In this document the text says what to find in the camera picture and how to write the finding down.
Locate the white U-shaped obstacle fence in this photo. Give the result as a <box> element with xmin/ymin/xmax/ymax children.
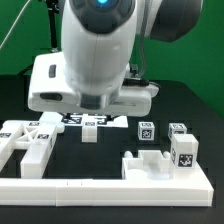
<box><xmin>0</xmin><ymin>166</ymin><xmax>214</xmax><ymax>207</ymax></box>

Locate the white cable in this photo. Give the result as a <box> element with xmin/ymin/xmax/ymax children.
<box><xmin>0</xmin><ymin>0</ymin><xmax>32</xmax><ymax>51</ymax></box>

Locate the black camera stand pole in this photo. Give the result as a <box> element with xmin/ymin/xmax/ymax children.
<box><xmin>45</xmin><ymin>0</ymin><xmax>60</xmax><ymax>53</ymax></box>

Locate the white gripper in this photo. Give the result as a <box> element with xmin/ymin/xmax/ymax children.
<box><xmin>28</xmin><ymin>53</ymin><xmax>159</xmax><ymax>117</ymax></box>

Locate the white chair back frame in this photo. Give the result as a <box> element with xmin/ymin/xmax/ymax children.
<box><xmin>0</xmin><ymin>120</ymin><xmax>65</xmax><ymax>179</ymax></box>

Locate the black cable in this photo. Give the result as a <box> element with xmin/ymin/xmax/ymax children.
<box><xmin>17</xmin><ymin>63</ymin><xmax>35</xmax><ymax>76</ymax></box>

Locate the white chair seat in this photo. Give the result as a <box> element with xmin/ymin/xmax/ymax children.
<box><xmin>120</xmin><ymin>149</ymin><xmax>202</xmax><ymax>181</ymax></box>

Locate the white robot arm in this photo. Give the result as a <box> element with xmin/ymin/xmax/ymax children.
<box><xmin>28</xmin><ymin>0</ymin><xmax>203</xmax><ymax>117</ymax></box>

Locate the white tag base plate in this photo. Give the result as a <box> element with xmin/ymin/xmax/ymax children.
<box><xmin>39</xmin><ymin>111</ymin><xmax>129</xmax><ymax>129</ymax></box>

